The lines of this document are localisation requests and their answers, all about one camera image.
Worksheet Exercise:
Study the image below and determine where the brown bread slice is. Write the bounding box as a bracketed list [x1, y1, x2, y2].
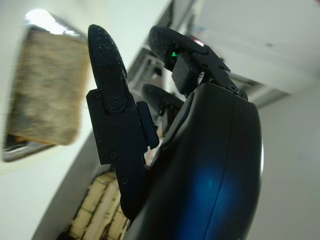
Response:
[7, 32, 90, 146]

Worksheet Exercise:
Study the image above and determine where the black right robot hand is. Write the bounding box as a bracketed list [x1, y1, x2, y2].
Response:
[86, 23, 265, 240]

